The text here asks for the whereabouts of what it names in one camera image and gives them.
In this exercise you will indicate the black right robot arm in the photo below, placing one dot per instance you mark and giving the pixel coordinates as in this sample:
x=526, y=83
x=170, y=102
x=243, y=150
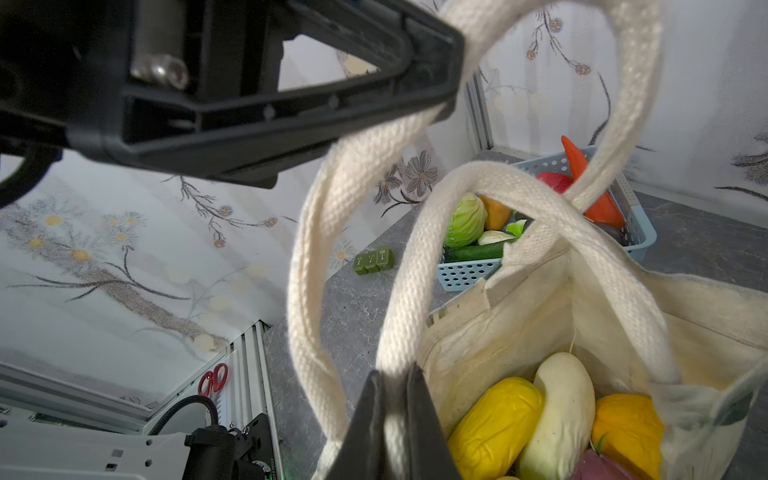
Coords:
x=215, y=452

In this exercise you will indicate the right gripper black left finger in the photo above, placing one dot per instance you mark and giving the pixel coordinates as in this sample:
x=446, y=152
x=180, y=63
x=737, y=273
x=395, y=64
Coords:
x=359, y=457

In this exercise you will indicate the green cucumber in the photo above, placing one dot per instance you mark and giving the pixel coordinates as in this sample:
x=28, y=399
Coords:
x=475, y=252

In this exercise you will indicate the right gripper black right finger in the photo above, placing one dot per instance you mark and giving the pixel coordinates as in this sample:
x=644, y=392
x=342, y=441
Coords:
x=428, y=454

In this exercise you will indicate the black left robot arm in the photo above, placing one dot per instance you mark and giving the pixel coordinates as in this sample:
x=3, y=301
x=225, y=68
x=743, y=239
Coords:
x=229, y=91

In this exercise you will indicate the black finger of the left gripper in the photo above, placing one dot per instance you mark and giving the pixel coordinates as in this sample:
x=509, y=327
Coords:
x=233, y=124

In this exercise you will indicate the green cabbage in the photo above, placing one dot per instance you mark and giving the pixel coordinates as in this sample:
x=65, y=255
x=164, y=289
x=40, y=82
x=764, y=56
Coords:
x=467, y=222

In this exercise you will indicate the red handled scissors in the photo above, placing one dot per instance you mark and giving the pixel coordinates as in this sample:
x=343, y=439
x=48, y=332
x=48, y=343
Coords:
x=213, y=381

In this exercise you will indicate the blue plastic vegetable basket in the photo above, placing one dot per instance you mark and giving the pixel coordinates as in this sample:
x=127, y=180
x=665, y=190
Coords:
x=636, y=236

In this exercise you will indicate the cream canvas grocery bag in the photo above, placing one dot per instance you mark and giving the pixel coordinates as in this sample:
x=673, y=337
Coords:
x=696, y=347

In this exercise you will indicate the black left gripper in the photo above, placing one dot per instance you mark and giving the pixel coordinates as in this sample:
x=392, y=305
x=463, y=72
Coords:
x=64, y=65

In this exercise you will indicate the purple onion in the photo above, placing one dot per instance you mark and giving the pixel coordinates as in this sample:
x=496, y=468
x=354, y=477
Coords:
x=593, y=466

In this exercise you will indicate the yellow banana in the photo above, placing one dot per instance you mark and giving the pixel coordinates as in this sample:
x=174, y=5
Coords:
x=489, y=438

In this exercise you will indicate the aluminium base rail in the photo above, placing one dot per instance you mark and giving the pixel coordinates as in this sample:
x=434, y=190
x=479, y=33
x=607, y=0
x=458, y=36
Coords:
x=51, y=429

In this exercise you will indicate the small green block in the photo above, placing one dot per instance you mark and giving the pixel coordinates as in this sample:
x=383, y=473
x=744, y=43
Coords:
x=380, y=259

